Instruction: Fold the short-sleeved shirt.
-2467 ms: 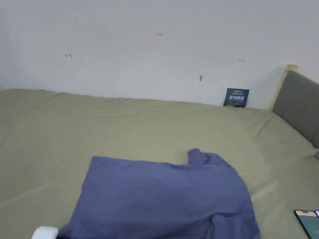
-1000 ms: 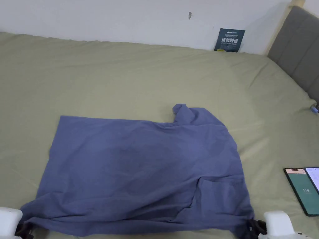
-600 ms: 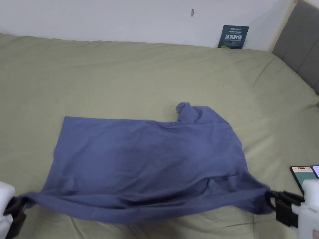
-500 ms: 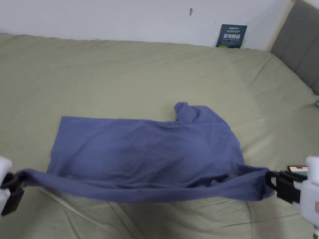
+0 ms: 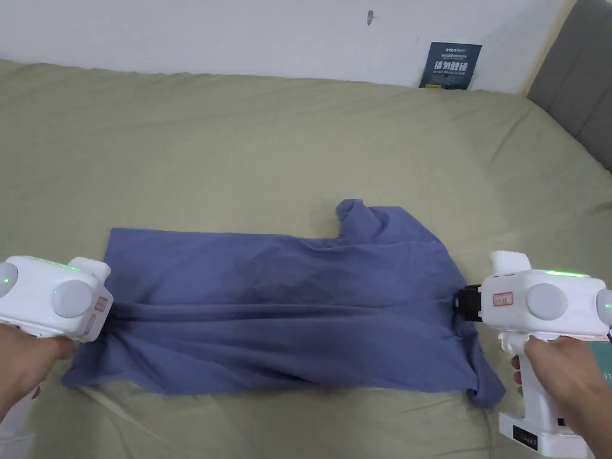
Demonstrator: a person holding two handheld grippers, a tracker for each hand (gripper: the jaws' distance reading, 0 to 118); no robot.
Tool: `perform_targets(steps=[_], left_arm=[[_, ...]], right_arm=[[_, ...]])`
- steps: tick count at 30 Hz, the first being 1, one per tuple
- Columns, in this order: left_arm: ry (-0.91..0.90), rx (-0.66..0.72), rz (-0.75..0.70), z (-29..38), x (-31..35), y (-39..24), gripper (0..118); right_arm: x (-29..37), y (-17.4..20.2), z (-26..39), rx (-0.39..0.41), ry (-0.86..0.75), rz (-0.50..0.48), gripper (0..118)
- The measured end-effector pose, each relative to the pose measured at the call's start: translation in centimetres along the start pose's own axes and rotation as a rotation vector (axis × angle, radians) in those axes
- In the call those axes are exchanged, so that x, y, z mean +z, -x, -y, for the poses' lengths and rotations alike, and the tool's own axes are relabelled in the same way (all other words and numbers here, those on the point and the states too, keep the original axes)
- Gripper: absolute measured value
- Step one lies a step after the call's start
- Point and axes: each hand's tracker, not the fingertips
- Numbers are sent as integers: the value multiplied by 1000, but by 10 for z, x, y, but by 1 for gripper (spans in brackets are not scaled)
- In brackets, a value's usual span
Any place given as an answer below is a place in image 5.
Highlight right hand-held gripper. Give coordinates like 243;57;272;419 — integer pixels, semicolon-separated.
453;250;612;459

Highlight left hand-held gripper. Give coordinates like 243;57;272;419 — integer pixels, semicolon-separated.
0;255;115;343

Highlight blue shirt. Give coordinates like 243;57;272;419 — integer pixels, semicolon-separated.
61;198;507;409

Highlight person's left hand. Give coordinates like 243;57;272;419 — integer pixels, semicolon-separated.
0;322;77;421

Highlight person's right hand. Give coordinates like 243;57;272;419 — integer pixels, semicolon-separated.
510;334;612;459

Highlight teal and white box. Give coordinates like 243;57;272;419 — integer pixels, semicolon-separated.
580;334;612;383

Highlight bed with pale green sheet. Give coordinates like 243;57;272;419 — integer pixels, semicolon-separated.
0;59;612;459

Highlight grey padded headboard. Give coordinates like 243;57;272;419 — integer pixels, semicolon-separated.
528;0;612;173

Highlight dark teal printed card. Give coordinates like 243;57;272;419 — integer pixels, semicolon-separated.
418;42;483;91

